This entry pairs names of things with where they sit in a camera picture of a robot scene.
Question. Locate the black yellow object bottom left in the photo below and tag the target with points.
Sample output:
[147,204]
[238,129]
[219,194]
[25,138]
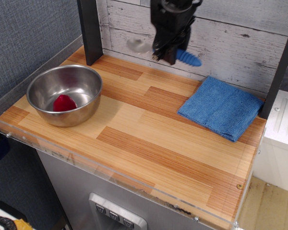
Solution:
[12,219]

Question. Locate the stainless steel bowl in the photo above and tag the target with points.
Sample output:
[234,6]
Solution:
[81,83]

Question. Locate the black upright post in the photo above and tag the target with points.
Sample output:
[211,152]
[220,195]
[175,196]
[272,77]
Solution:
[275,85]
[90,30]

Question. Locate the blue folded cloth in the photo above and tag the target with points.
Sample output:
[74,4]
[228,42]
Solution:
[222,108]

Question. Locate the black right upright post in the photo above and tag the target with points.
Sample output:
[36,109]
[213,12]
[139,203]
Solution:
[275,85]

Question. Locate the red plastic toy fruit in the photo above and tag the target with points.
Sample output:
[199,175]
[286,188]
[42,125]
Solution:
[64,103]

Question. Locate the clear acrylic table guard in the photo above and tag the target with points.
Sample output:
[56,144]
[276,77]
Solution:
[182,166]

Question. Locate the white cabinet at right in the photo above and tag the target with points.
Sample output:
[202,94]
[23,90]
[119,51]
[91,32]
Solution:
[271,163]

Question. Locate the blue handled metal spoon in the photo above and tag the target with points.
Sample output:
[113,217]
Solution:
[140,47]

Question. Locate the toy fridge dispenser panel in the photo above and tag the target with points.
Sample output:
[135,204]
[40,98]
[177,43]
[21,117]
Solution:
[117,213]

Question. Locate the black left upright post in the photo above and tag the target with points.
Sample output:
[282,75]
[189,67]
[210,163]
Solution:
[90,30]

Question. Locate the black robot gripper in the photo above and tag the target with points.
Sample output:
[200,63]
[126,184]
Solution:
[172,20]

